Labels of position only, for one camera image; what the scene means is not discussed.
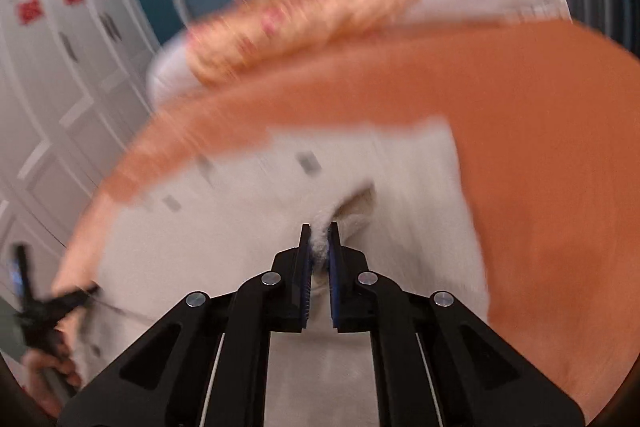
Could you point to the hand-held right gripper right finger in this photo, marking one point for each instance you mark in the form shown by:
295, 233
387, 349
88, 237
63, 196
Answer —
335, 267

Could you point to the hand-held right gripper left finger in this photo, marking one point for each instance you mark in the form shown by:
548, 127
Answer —
305, 267

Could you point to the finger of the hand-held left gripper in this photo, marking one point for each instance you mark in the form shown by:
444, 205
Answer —
21, 272
75, 296

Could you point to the cream knitted sweater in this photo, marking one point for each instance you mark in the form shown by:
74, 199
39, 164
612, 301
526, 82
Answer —
225, 232

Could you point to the person's left hand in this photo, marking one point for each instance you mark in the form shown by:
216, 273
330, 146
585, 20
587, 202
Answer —
47, 382

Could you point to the white wardrobe doors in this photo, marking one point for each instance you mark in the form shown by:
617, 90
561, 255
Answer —
60, 97

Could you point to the orange plush blanket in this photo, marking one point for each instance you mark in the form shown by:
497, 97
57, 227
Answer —
540, 147

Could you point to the orange floral satin pillow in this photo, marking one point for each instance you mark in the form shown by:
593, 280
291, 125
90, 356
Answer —
300, 22

